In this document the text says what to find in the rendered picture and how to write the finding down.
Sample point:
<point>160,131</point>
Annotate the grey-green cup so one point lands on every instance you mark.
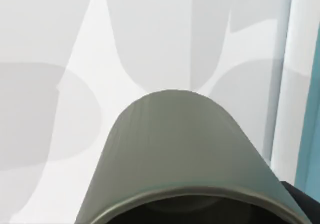
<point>172,144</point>

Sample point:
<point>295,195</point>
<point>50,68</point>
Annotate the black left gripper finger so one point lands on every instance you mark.
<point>303,201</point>

